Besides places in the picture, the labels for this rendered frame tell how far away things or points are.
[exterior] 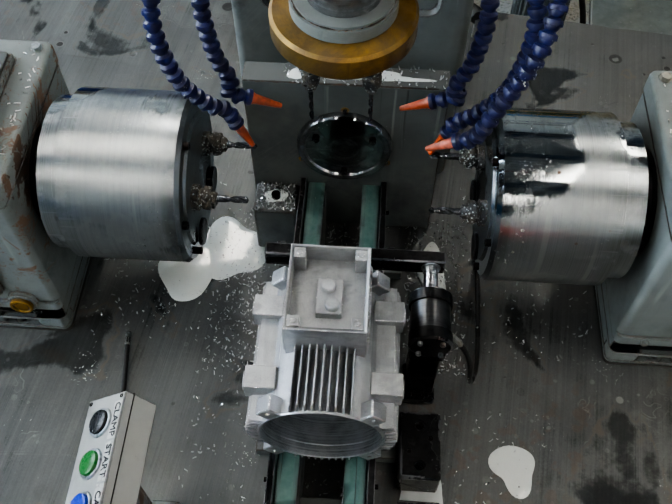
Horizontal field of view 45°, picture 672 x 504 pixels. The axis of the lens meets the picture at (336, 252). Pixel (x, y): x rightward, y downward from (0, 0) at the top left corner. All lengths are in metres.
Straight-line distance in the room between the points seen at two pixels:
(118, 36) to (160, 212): 0.77
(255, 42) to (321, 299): 0.48
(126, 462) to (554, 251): 0.60
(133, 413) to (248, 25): 0.61
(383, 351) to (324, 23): 0.40
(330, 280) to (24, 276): 0.50
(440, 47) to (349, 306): 0.48
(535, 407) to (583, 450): 0.09
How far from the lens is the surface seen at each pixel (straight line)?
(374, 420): 0.98
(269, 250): 1.14
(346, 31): 0.95
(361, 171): 1.31
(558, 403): 1.33
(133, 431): 1.01
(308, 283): 1.01
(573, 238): 1.12
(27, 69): 1.26
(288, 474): 1.12
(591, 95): 1.72
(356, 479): 1.12
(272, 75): 1.20
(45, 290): 1.32
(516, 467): 1.27
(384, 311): 1.04
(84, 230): 1.17
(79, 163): 1.14
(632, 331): 1.31
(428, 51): 1.30
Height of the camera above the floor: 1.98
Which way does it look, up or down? 57 degrees down
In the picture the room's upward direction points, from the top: straight up
